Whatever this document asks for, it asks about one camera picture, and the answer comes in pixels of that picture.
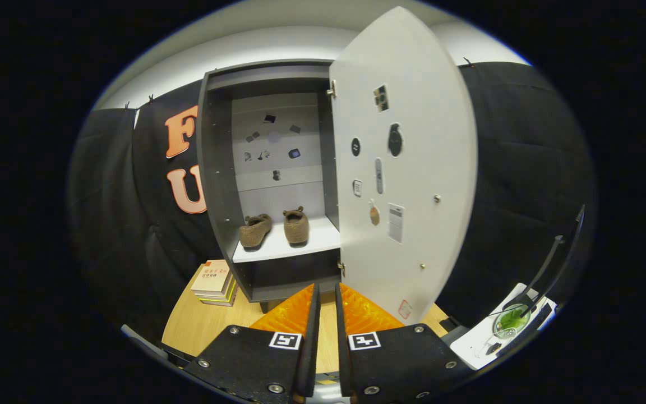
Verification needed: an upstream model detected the grey shoe cabinet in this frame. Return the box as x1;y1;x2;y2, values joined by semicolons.
197;59;346;314

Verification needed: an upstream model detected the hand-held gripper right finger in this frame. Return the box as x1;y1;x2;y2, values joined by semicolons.
334;282;475;404

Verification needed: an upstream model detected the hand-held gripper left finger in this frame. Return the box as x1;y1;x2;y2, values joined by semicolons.
183;282;322;404

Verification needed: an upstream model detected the brown fuzzy shoe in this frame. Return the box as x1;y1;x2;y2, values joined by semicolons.
283;206;310;245
238;213;273;249

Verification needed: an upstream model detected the black backdrop cloth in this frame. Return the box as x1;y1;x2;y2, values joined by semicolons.
67;61;596;348

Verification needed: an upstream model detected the yellow-edged book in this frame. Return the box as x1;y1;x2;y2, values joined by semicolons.
200;279;238;302

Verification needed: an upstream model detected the white paper sheet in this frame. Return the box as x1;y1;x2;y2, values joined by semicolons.
450;282;558;371

